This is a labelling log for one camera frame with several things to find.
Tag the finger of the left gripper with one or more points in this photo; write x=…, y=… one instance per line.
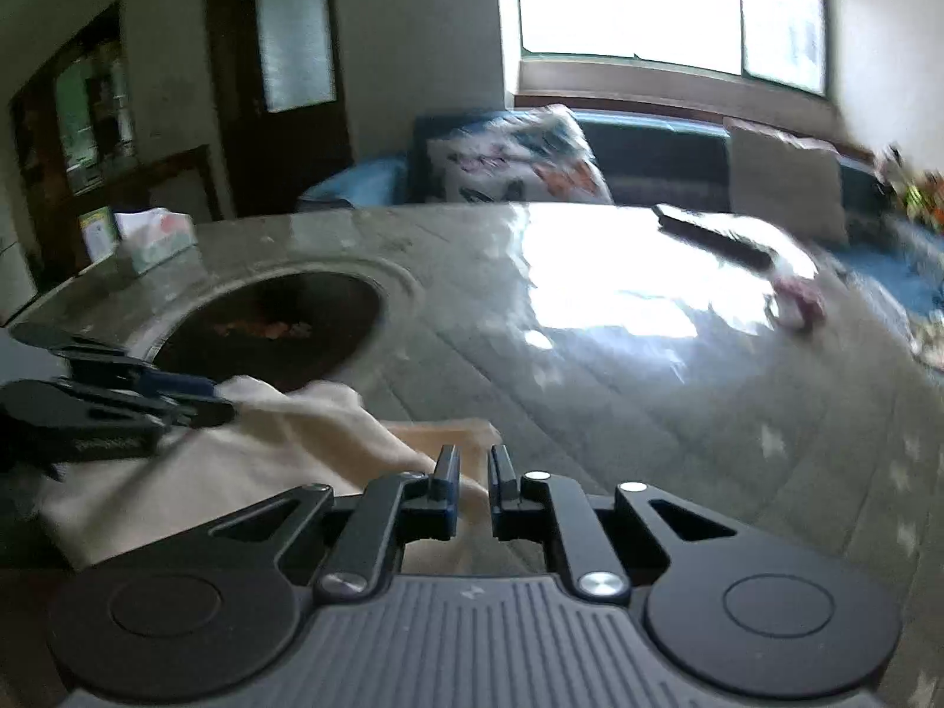
x=63, y=422
x=99, y=364

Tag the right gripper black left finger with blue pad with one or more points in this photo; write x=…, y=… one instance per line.
x=392, y=512

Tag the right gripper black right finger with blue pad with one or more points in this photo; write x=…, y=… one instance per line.
x=555, y=512

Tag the beige garment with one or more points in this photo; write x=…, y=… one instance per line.
x=320, y=434

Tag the tissue box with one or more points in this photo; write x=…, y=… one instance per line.
x=149, y=238

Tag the dark wooden display cabinet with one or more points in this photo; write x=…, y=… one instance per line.
x=77, y=152

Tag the black remote control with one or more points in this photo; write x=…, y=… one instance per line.
x=730, y=246

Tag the butterfly print pillow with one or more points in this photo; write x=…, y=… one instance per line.
x=542, y=156

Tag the blue teal sofa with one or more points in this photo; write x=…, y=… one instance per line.
x=647, y=160

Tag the dark wooden door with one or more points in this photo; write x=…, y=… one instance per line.
x=279, y=99

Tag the beige plain pillow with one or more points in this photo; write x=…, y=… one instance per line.
x=789, y=181

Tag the green framed window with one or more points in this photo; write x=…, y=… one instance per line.
x=782, y=41

